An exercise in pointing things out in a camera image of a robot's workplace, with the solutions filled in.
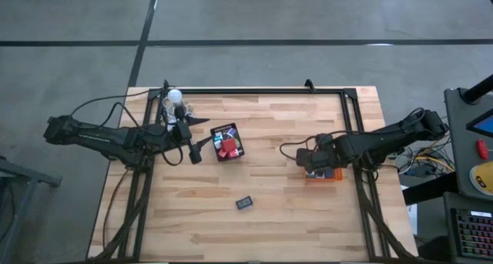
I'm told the floor cable bundle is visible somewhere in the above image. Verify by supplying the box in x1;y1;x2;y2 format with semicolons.
392;140;458;180

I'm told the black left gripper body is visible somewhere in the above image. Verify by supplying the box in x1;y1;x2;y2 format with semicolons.
169;105;202;165

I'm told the yellow round pad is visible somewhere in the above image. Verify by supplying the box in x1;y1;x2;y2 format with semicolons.
469;160;493;198

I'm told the blue framed display meter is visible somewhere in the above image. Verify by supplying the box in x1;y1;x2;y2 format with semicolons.
235;195;254;211

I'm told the black console pole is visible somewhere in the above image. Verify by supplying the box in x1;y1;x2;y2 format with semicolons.
461;74;493;105

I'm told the black plastic basket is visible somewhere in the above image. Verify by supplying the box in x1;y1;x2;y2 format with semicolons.
210;122;246;163

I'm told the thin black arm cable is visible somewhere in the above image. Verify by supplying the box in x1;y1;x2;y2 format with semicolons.
69;86;173;119

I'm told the red push button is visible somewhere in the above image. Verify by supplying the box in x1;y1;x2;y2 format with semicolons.
476;139;490;160

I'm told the backlit keyboard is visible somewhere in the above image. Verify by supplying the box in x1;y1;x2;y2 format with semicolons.
454;209;493;259

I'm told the blue tablet screen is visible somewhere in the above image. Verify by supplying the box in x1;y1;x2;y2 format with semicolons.
466;109;493;139

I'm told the white cable bundle with adapter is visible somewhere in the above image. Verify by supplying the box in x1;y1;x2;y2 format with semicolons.
160;97;196;121

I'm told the white light bulb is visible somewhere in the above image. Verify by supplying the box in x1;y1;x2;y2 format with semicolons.
167;88;183;105

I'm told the black left camera cable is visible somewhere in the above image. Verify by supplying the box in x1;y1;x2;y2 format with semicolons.
160;146;185;167

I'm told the black aluminium rig frame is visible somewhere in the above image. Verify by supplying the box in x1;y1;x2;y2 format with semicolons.
86;85;419;264

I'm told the orange plastic basket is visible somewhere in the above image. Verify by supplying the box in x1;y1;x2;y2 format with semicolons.
304;166;344;183

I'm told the white paper sheet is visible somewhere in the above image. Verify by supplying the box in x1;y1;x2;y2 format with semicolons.
406;204;419;236

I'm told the black camera cable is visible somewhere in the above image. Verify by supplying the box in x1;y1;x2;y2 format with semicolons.
160;146;185;167
279;131;347;162

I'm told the grey control console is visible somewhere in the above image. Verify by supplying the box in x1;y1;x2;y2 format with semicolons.
444;87;493;200

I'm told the black right camera cable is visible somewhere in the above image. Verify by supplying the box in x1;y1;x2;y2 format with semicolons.
279;131;347;162

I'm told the black cart beam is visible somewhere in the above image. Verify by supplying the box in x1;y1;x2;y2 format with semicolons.
402;172;459;206

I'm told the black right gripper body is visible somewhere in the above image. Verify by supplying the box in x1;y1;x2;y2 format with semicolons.
295;132;342;172

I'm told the grey side table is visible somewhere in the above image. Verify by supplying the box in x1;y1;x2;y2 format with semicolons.
0;155;62;264

